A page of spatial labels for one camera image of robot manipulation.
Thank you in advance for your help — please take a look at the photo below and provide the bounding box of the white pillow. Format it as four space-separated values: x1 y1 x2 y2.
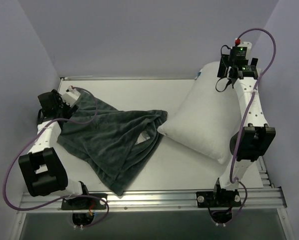
157 61 242 164

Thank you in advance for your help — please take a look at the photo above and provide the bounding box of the dark green pillowcase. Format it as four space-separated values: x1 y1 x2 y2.
57 92 168 196

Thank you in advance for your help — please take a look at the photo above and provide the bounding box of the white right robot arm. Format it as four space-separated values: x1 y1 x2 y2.
211 42 276 207

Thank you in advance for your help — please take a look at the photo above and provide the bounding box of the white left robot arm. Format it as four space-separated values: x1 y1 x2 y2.
18 88 91 210

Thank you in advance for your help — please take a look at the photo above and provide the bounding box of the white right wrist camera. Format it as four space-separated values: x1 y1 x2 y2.
232 38 252 60

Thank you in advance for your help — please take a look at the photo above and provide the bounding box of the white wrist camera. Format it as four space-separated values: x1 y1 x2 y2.
232 38 252 60
61 85 81 107

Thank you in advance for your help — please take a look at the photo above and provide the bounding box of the black loop strap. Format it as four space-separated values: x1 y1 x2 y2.
215 74 234 93

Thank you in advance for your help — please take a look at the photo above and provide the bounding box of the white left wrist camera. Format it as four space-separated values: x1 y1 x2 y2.
61 85 81 107

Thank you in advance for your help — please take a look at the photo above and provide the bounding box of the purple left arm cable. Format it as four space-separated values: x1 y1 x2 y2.
3 86 110 228

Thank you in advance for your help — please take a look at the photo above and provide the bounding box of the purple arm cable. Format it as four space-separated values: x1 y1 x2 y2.
229 27 277 223
3 86 110 228

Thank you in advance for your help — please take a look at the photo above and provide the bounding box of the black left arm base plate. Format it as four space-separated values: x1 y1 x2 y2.
61 193 108 211

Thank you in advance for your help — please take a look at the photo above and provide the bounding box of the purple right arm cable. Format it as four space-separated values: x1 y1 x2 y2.
229 27 277 223

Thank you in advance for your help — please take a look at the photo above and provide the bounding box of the aluminium right side rail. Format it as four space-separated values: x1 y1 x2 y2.
256 157 275 189

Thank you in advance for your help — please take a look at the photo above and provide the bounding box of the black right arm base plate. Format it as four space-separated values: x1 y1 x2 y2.
195 190 242 208

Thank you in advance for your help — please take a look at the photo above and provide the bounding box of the aluminium front frame rail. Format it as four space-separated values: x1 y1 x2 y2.
16 186 288 213

